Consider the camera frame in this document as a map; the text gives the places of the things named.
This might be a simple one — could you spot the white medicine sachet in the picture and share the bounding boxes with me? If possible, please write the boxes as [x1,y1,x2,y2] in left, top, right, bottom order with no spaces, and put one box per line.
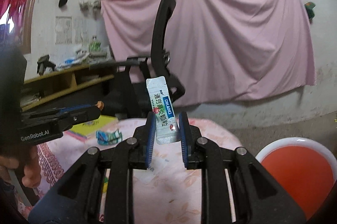
[146,76,180,145]

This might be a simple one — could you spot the person's left hand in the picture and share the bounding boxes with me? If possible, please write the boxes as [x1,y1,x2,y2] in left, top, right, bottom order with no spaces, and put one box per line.
[1,146,42,188]

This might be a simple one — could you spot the pink book under yellow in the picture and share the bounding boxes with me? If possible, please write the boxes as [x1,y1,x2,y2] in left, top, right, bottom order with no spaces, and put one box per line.
[64,130,87,142]

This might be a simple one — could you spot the yellow wooden desk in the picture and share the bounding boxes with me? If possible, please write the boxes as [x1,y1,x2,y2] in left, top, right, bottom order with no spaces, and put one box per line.
[21,64,115,111]

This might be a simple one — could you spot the teal crumpled wrapper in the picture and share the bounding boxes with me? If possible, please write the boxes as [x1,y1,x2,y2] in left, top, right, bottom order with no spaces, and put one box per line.
[95,129,123,145]

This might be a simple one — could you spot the red plastic basin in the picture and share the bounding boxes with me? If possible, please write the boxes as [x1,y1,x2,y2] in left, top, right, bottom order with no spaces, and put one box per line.
[256,137,336,219]

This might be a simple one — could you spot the black office chair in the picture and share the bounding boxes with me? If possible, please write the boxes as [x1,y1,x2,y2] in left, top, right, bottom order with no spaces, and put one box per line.
[90,0,186,119]

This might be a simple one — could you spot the red curtain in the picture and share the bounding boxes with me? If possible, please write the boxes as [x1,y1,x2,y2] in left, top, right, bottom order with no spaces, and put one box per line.
[1,0,27,40]

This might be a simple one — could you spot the pink hanging sheet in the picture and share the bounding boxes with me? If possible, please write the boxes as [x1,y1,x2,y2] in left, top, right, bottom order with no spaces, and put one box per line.
[101,0,316,106]

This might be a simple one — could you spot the green wall dustpan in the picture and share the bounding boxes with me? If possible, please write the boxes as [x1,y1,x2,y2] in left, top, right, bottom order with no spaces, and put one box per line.
[304,2,316,21]

